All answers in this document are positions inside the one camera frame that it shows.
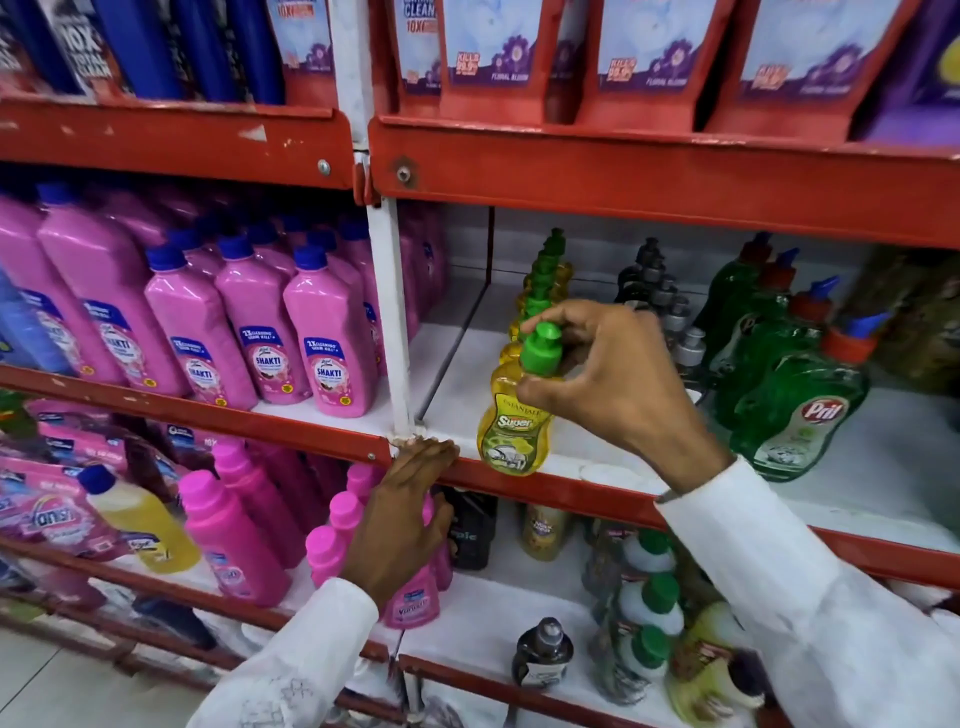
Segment green dish liquid bottle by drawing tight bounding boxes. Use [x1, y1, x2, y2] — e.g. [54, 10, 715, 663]
[712, 276, 843, 430]
[729, 311, 894, 483]
[707, 247, 802, 376]
[705, 231, 775, 339]

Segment pale yellow bottle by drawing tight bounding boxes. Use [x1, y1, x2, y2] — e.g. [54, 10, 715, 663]
[666, 600, 768, 728]

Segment person's left forearm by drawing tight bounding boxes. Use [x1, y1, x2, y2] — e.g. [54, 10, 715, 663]
[186, 577, 381, 728]

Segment purple refill pouch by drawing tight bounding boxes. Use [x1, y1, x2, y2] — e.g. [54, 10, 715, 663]
[853, 0, 960, 149]

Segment beige bottle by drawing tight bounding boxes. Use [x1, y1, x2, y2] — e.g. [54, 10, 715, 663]
[520, 502, 573, 563]

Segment dark pump bottle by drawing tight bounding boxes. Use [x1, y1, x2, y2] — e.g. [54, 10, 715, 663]
[511, 616, 576, 689]

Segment group of pink pink-capped bottles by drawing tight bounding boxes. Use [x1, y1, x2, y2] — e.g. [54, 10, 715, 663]
[178, 437, 456, 631]

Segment light blue bottle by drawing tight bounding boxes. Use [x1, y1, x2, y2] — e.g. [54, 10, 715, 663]
[0, 266, 72, 378]

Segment person's left hand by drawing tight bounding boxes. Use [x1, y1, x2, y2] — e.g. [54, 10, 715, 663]
[341, 438, 461, 610]

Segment white bottle with green cap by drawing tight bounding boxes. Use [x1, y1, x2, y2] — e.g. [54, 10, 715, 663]
[596, 572, 686, 639]
[588, 624, 671, 706]
[600, 528, 678, 582]

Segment red metal shelf rack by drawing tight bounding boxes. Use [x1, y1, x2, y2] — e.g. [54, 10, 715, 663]
[0, 0, 960, 728]

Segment row of red refill pouches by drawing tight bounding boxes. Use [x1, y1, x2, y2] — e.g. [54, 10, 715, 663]
[264, 0, 925, 145]

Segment group of pink blue-capped bottles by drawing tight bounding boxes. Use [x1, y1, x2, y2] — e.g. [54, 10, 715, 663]
[0, 180, 449, 419]

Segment person's right hand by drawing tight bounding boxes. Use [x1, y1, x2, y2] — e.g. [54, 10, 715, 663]
[516, 299, 734, 494]

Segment pile of pink refill pouches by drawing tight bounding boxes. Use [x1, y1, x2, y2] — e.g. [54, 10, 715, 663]
[0, 397, 192, 565]

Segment yellow bottle with blue cap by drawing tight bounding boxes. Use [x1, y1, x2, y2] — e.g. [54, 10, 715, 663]
[77, 463, 203, 576]

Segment person's right forearm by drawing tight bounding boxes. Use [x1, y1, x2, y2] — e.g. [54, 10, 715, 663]
[654, 456, 960, 728]

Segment row of dark pump bottles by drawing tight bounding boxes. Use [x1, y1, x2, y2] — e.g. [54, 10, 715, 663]
[615, 237, 711, 402]

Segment black bottle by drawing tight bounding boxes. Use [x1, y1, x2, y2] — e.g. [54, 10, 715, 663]
[448, 486, 501, 572]

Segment row of dark blue bottles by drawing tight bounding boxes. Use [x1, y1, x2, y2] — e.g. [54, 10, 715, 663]
[0, 0, 288, 106]

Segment yellow dish soap bottle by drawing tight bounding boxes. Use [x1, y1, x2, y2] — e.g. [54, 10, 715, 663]
[477, 322, 565, 478]

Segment row of yellow green-capped bottles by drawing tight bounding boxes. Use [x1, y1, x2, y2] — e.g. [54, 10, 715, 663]
[508, 227, 576, 363]

